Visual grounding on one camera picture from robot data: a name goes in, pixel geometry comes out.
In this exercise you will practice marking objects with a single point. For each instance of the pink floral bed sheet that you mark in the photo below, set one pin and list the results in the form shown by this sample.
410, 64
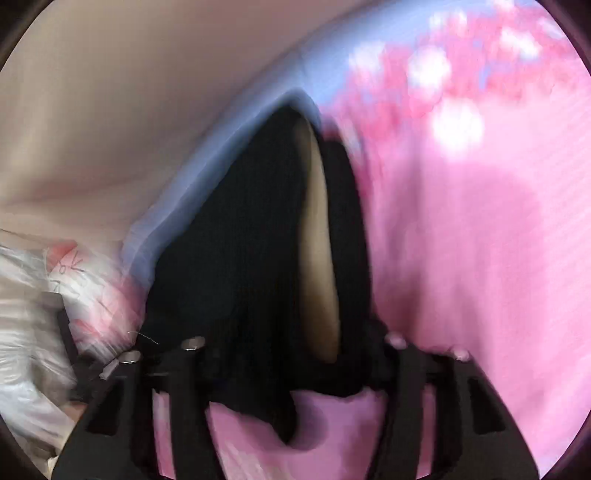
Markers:
461, 254

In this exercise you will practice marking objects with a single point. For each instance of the beige headboard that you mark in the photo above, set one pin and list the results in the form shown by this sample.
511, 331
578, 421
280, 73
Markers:
138, 115

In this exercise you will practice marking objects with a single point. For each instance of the white and pink printed quilt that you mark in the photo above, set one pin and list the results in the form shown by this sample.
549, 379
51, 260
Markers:
27, 295

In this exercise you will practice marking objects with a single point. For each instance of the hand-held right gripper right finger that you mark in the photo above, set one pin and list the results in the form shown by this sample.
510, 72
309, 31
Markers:
406, 397

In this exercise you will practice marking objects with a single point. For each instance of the black pants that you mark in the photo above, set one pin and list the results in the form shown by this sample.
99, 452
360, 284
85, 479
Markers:
240, 254

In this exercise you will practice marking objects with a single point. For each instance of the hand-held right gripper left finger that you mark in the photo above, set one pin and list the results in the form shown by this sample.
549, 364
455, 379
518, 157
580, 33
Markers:
187, 397

